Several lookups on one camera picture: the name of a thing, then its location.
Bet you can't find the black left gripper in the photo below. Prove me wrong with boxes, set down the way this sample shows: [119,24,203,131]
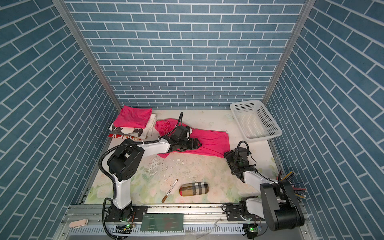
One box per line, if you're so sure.
[177,136,203,151]

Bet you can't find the plaid beige glasses case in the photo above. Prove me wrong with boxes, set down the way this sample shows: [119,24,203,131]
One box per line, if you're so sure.
[179,182,209,197]

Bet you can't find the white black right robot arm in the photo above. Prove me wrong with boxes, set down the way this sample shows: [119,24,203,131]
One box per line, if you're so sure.
[224,141,305,231]

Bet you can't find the white perforated plastic basket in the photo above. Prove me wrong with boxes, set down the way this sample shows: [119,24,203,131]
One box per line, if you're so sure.
[230,100,283,142]

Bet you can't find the folded magenta t shirt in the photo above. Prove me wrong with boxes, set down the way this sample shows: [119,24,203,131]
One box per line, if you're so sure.
[113,106,153,129]

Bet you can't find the magenta t shirt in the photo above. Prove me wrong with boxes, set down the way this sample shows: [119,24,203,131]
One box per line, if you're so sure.
[113,106,153,129]
[155,119,230,158]

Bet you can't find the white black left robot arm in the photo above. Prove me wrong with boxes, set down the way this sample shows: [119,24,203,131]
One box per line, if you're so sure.
[98,113,202,222]

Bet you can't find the brown handled marker pen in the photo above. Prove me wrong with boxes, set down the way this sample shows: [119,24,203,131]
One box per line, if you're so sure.
[162,179,179,204]

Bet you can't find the pink eraser block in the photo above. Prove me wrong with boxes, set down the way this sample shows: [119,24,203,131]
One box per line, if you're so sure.
[69,219,89,229]

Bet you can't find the aluminium front rail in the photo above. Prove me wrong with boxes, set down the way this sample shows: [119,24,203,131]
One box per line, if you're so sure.
[59,202,313,238]

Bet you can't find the aluminium right corner post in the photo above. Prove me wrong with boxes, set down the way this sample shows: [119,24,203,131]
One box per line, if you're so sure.
[262,0,316,105]

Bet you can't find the aluminium left corner post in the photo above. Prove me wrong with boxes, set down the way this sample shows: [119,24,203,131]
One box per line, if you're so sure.
[52,0,122,112]

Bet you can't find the aluminium corner post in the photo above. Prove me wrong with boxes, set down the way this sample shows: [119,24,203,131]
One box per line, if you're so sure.
[262,0,316,105]
[52,0,122,112]

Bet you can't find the coloured pencils bundle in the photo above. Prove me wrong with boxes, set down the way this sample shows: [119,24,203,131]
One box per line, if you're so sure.
[277,170,307,201]

